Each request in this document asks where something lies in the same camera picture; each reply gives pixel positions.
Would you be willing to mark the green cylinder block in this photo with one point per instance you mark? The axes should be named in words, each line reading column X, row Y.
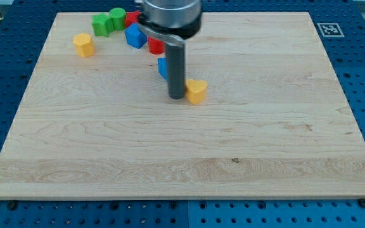
column 118, row 16

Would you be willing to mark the red block behind rod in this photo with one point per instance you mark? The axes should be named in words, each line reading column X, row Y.
column 155, row 46

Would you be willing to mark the wooden board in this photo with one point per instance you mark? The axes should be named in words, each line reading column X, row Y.
column 275, row 124

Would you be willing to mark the white fiducial marker tag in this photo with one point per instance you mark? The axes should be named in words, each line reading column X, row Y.
column 329, row 29

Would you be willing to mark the red star block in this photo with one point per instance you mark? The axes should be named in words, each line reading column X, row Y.
column 131, row 17

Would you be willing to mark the yellow heart block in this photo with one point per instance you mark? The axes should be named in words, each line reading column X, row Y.
column 196, row 91

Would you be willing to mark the blue cube block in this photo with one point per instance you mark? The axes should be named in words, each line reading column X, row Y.
column 134, row 37

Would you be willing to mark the yellow hexagon block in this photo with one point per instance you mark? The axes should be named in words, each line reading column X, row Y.
column 84, row 45

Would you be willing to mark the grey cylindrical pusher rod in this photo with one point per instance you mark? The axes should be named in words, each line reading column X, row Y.
column 176, row 70

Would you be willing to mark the green star block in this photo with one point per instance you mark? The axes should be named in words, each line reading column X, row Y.
column 102, row 24

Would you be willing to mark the blue triangle block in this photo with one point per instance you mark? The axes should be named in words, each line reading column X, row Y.
column 162, row 67

